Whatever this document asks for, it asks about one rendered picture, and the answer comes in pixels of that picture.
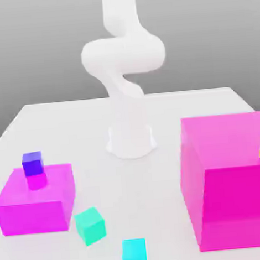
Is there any small purple cube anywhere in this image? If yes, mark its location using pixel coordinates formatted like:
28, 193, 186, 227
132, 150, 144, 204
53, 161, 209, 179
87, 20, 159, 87
20, 150, 46, 178

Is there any small green cube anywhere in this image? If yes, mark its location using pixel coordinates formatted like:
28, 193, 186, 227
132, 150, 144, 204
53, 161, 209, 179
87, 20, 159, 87
73, 206, 108, 248

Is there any small magenta cube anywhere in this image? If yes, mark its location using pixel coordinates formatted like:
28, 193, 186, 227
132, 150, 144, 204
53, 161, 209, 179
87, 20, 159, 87
26, 171, 49, 191

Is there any small cyan cube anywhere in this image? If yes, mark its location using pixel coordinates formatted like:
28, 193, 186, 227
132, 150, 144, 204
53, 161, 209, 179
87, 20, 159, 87
120, 237, 148, 260

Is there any large magenta box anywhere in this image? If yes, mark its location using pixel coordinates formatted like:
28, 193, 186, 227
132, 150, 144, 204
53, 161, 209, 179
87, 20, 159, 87
0, 162, 80, 237

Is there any large pink box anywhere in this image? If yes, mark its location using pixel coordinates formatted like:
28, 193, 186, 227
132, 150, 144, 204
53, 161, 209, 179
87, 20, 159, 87
174, 110, 260, 254

